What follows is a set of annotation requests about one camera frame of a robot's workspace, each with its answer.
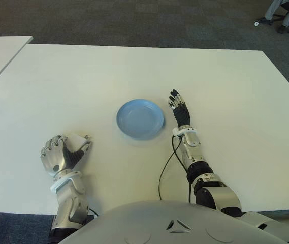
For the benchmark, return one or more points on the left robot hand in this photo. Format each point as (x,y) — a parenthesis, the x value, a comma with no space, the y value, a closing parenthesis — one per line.
(52,158)

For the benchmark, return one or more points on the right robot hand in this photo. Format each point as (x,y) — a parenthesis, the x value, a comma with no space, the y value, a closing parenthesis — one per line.
(182,115)

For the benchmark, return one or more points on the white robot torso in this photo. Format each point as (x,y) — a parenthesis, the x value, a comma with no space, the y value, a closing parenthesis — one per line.
(159,223)

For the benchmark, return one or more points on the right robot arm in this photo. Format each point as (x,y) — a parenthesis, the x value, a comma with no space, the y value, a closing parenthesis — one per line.
(195,152)

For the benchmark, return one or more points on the white square charger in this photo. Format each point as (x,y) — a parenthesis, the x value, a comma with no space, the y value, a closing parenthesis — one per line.
(76,141)

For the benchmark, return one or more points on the blue round plate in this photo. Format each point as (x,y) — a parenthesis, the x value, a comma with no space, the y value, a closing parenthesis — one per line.
(140,118)

